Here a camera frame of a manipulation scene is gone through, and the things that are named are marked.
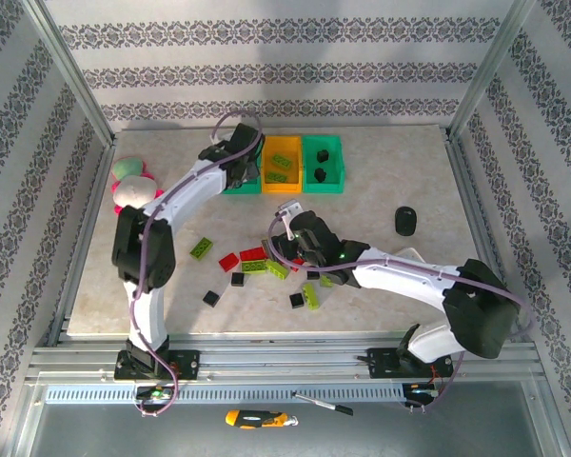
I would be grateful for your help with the lime green lego brick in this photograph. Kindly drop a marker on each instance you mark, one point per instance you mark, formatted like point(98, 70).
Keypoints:
point(310, 296)
point(253, 266)
point(281, 161)
point(202, 248)
point(327, 281)
point(276, 269)
point(276, 177)

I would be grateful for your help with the red lego brick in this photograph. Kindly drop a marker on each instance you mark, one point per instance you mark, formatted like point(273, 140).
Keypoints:
point(229, 261)
point(297, 263)
point(253, 253)

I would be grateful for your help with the black lego brick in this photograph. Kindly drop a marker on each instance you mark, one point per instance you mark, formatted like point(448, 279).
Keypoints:
point(238, 279)
point(313, 275)
point(296, 300)
point(210, 298)
point(320, 174)
point(322, 155)

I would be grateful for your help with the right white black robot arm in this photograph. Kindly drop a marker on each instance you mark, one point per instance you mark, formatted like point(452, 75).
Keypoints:
point(409, 281)

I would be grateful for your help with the green plastic bin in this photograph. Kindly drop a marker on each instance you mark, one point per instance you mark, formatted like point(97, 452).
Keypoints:
point(242, 189)
point(323, 189)

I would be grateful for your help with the yellow plastic bin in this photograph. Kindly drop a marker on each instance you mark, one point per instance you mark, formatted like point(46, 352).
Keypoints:
point(281, 189)

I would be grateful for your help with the white square alarm clock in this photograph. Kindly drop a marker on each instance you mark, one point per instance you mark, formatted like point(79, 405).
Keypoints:
point(407, 252)

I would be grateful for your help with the black computer mouse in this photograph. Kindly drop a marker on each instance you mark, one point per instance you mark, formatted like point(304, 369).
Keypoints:
point(405, 220)

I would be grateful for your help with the white pink plush toy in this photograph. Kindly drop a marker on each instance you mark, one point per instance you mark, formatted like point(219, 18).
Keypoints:
point(133, 190)

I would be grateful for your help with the green pink plush toy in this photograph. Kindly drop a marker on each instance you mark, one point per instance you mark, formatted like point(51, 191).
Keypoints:
point(128, 167)

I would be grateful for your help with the black marker pen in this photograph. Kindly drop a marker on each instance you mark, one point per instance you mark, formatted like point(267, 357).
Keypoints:
point(323, 403)

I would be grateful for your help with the orange black utility knife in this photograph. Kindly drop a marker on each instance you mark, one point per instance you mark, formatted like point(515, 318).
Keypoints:
point(259, 419)

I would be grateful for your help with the small circuit board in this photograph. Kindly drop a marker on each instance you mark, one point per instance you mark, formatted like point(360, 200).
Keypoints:
point(423, 391)
point(154, 394)

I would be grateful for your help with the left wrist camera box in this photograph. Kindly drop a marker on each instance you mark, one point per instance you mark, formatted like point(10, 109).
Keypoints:
point(220, 139)

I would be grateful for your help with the aluminium mounting rail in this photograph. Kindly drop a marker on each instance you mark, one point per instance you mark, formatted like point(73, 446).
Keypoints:
point(276, 362)

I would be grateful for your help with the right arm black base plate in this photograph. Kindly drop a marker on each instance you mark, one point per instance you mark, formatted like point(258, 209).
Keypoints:
point(385, 364)

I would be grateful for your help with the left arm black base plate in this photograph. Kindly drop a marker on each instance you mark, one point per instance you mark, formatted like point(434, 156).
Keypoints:
point(185, 364)

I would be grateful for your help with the aluminium side rail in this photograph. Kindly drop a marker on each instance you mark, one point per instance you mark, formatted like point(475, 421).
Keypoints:
point(468, 190)
point(86, 224)

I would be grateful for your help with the aluminium upright post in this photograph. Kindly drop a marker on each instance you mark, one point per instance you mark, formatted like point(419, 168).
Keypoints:
point(71, 71)
point(487, 71)

